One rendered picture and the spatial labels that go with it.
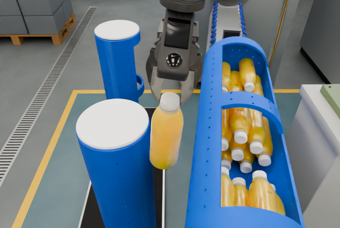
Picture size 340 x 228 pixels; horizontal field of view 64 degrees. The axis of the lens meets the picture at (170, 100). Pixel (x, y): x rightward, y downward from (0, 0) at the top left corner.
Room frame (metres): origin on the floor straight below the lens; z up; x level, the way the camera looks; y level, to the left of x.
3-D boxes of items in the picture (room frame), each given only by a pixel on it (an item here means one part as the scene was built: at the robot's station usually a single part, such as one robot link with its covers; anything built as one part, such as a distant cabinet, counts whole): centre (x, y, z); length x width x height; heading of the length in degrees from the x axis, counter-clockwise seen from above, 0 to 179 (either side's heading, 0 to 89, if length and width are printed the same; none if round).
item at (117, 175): (0.77, 0.22, 0.59); 0.28 x 0.28 x 0.88
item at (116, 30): (1.61, 0.33, 1.03); 0.28 x 0.28 x 0.01
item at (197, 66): (0.41, -0.03, 1.50); 0.05 x 0.02 x 0.09; 86
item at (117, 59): (1.61, 0.33, 0.59); 0.28 x 0.28 x 0.88
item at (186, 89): (0.44, -0.03, 1.46); 0.06 x 0.03 x 0.09; 176
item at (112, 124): (0.77, 0.22, 1.03); 0.28 x 0.28 x 0.01
